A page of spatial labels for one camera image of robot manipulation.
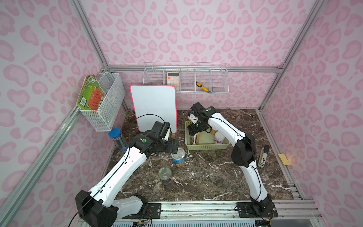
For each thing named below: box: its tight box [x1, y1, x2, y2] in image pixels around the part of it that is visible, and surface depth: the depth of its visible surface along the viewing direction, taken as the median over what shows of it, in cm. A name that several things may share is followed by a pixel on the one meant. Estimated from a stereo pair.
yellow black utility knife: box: [195, 81, 212, 92], surface depth 100 cm
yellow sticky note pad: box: [277, 153, 290, 166], surface depth 97 cm
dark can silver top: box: [158, 166, 172, 186], surface depth 78 cm
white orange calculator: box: [166, 71, 180, 89], surface depth 97 cm
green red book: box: [76, 74, 106, 111], surface depth 73 cm
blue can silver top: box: [170, 147, 186, 167], surface depth 84 cm
